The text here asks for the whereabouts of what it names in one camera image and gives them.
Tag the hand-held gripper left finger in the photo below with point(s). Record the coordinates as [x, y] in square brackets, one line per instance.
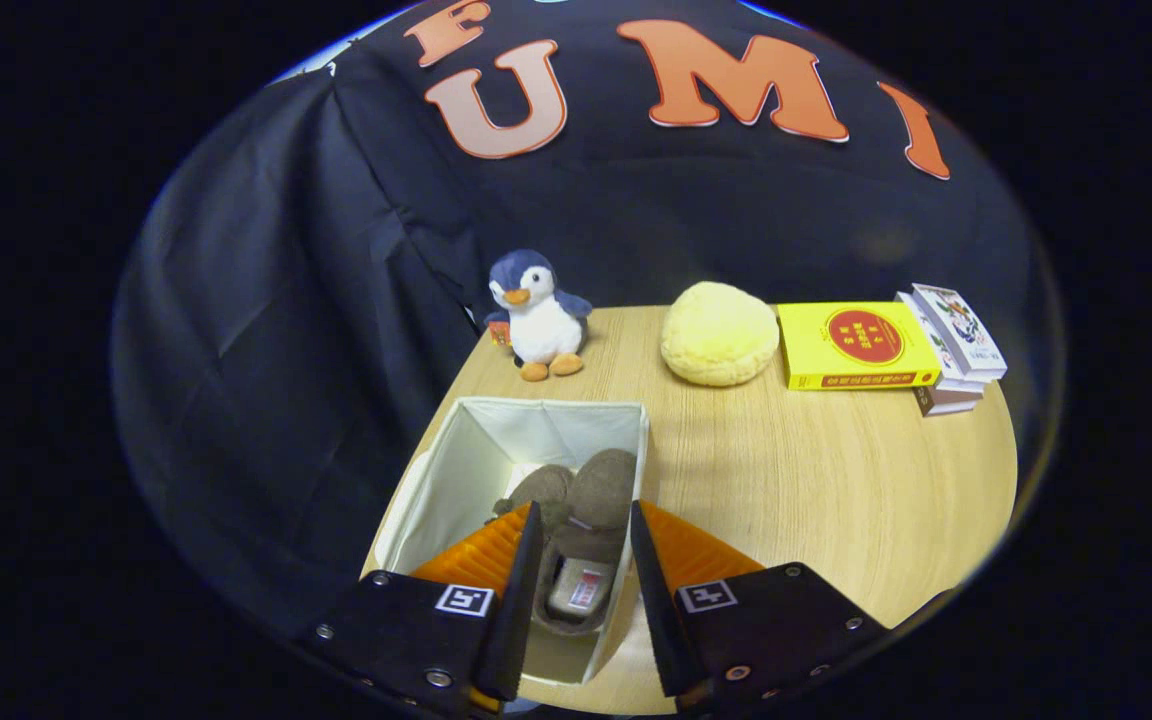
[518, 610]

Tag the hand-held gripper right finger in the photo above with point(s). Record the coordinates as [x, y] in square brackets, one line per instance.
[654, 610]

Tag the brown slipper shoe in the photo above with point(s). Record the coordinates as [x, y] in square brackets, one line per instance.
[541, 485]
[604, 485]

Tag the beige fabric storage box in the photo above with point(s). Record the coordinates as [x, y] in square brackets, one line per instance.
[476, 450]

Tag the yellow round plush cushion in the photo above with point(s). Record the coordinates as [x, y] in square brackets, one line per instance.
[721, 335]

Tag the penguin plush toy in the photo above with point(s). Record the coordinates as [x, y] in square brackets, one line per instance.
[546, 325]

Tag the yellow book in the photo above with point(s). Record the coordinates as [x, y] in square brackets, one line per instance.
[856, 340]

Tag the dark-spined book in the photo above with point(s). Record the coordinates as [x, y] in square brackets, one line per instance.
[946, 402]

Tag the black backdrop cloth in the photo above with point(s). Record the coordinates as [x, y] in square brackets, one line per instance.
[316, 300]

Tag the illustrated white book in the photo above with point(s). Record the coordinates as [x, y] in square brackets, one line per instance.
[961, 325]

